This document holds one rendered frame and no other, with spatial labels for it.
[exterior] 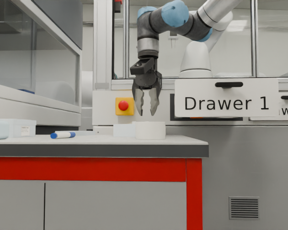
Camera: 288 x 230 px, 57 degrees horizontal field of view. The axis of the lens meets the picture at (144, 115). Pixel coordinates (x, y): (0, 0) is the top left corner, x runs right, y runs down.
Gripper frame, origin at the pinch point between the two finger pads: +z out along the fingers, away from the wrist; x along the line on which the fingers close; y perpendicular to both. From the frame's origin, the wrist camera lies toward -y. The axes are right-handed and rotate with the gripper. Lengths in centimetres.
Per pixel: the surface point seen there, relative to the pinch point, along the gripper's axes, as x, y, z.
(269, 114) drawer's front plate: -36.9, -1.6, 1.6
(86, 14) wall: 197, 282, -179
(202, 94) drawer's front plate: -19.3, -6.6, -4.2
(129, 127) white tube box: 1.7, -10.4, 5.3
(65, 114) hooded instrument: 77, 63, -4
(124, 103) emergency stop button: 12.7, 11.2, -4.1
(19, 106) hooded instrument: 61, 8, -4
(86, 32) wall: 197, 282, -149
